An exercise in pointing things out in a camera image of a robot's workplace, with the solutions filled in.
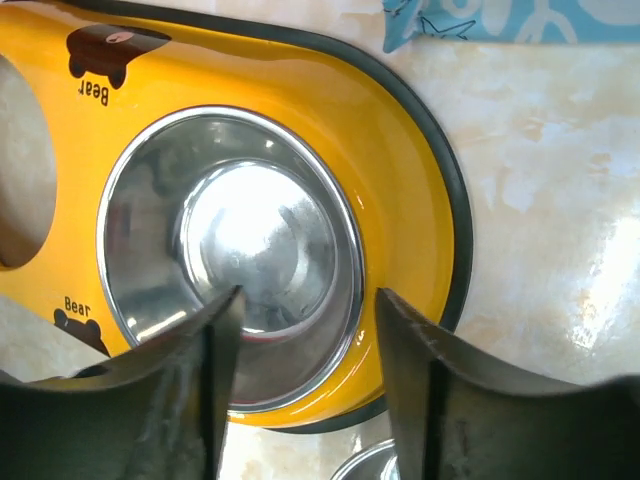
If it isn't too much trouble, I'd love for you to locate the blue patterned pet tent fabric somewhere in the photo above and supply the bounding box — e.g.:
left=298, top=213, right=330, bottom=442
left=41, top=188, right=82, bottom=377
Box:
left=382, top=0, right=639, bottom=53

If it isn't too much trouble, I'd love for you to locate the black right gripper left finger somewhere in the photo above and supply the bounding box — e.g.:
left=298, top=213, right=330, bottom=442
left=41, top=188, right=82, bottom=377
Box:
left=1, top=287, right=245, bottom=479

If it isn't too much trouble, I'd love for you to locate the yellow double pet bowl holder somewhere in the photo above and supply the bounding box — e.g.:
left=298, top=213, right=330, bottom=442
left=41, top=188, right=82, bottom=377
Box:
left=1, top=1, right=473, bottom=431

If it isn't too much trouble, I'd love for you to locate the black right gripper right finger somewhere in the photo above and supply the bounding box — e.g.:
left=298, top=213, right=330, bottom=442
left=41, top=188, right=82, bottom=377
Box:
left=375, top=289, right=639, bottom=479

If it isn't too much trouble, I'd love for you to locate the stainless steel pet bowl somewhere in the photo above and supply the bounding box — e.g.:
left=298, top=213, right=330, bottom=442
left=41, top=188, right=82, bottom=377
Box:
left=96, top=105, right=365, bottom=413

